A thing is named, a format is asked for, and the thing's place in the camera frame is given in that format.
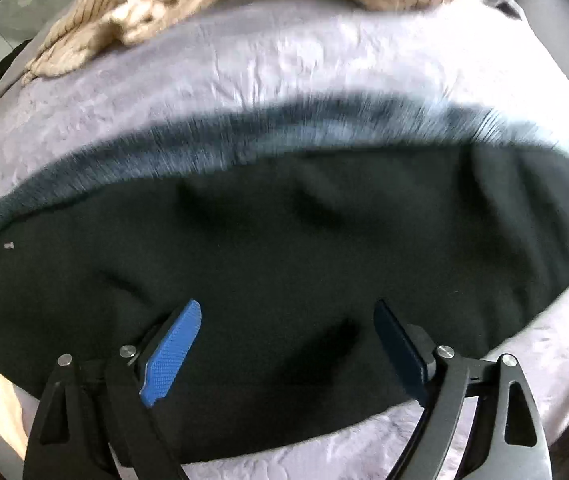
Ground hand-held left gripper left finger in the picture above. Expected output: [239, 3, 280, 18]
[23, 300, 203, 480]

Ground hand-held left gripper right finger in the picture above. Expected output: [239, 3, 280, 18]
[373, 300, 551, 480]

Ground black pants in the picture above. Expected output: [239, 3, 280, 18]
[0, 92, 569, 466]

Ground lavender embossed bed blanket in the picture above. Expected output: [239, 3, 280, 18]
[0, 0, 569, 480]

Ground beige striped blanket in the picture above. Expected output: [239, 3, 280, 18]
[22, 0, 245, 86]

